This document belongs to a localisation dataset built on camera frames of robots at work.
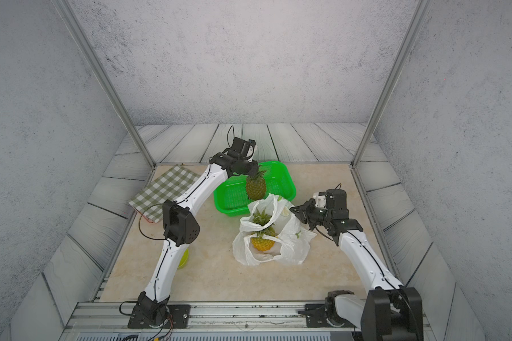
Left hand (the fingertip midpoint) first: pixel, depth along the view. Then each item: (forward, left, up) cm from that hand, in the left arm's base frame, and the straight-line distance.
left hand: (259, 167), depth 95 cm
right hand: (-23, -11, +2) cm, 26 cm away
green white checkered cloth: (+6, +47, -18) cm, 51 cm away
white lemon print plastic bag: (-35, -11, -4) cm, 37 cm away
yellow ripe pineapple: (-31, -1, -7) cm, 32 cm away
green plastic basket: (-2, +15, -18) cm, 24 cm away
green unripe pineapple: (-4, +2, -8) cm, 9 cm away
